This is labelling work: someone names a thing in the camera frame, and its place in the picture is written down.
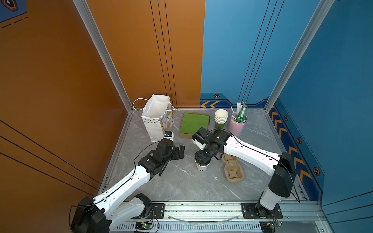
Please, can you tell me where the aluminium front rail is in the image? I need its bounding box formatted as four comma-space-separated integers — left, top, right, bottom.
84, 200, 327, 223

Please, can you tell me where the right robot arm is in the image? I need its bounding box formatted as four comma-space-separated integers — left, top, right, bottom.
192, 127, 296, 218

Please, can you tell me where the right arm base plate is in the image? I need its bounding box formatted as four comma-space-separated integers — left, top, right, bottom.
241, 203, 283, 219

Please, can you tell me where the cartoon animal paper gift bag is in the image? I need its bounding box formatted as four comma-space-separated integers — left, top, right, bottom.
132, 94, 180, 142

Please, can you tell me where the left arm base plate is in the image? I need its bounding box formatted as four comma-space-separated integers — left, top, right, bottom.
139, 203, 165, 219

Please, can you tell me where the white paper coffee cup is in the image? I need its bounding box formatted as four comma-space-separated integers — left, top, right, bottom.
196, 162, 209, 171

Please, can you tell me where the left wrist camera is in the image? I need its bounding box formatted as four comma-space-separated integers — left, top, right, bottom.
164, 131, 174, 141

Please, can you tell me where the green paper napkin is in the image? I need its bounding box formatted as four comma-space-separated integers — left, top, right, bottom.
180, 113, 210, 135

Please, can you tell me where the small right circuit board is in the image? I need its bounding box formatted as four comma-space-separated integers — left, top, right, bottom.
259, 221, 282, 233

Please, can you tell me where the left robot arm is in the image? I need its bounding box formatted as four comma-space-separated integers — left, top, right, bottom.
69, 138, 185, 233

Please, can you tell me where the pink straw holder cup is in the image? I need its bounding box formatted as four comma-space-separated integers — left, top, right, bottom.
228, 112, 247, 137

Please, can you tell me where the stack of paper cups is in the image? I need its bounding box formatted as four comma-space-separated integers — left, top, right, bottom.
214, 109, 229, 129

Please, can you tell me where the bundle of wrapped straws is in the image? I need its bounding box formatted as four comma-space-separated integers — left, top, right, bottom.
230, 102, 248, 123

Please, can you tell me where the green circuit board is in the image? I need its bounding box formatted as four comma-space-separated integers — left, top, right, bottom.
134, 222, 155, 233

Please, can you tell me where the stack of pulp cup carriers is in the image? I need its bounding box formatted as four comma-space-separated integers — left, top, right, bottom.
221, 153, 244, 183

